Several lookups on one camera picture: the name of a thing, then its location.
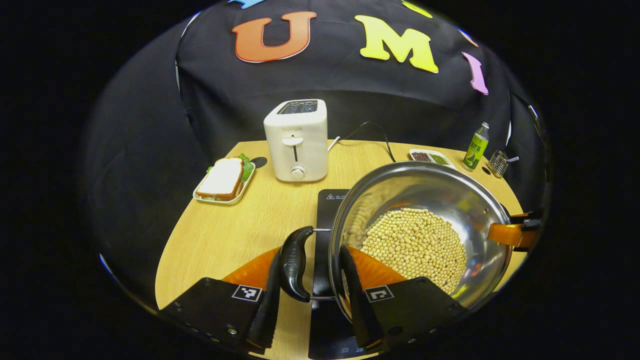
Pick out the black backdrop cloth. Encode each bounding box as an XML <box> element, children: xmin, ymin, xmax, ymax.
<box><xmin>82</xmin><ymin>0</ymin><xmax>551</xmax><ymax>311</ymax></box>

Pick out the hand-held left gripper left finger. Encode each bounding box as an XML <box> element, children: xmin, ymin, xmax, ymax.
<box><xmin>159</xmin><ymin>246</ymin><xmax>284</xmax><ymax>356</ymax></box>

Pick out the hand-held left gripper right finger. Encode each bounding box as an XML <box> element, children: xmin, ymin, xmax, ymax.
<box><xmin>339</xmin><ymin>244</ymin><xmax>469</xmax><ymax>353</ymax></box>

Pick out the green label drink bottle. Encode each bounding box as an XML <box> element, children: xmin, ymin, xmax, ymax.
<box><xmin>462</xmin><ymin>121</ymin><xmax>491</xmax><ymax>173</ymax></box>

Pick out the steel pot with black handle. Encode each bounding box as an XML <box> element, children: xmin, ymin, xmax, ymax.
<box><xmin>279</xmin><ymin>161</ymin><xmax>514</xmax><ymax>322</ymax></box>

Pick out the white rectangular plate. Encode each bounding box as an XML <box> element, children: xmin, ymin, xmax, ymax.
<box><xmin>193</xmin><ymin>162</ymin><xmax>257</xmax><ymax>206</ymax></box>

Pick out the white divided bean dish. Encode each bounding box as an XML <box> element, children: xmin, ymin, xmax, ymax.
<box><xmin>408</xmin><ymin>148</ymin><xmax>456</xmax><ymax>169</ymax></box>

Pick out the black induction cooktop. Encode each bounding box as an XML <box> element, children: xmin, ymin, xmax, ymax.
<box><xmin>308</xmin><ymin>189</ymin><xmax>382</xmax><ymax>360</ymax></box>

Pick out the pile of soybeans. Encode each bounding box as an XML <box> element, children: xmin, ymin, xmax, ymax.
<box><xmin>360</xmin><ymin>208</ymin><xmax>468</xmax><ymax>295</ymax></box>

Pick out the metal wire basket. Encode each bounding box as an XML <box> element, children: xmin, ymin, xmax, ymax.
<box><xmin>487</xmin><ymin>149</ymin><xmax>510</xmax><ymax>179</ymax></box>

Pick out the white toaster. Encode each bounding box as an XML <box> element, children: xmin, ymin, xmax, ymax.
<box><xmin>263</xmin><ymin>99</ymin><xmax>329</xmax><ymax>183</ymax></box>

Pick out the sandwich with lettuce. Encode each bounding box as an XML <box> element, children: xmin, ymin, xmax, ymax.
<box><xmin>196</xmin><ymin>153</ymin><xmax>254</xmax><ymax>202</ymax></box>

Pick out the black power cable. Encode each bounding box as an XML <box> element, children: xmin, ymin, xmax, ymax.
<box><xmin>340</xmin><ymin>121</ymin><xmax>397</xmax><ymax>164</ymax></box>

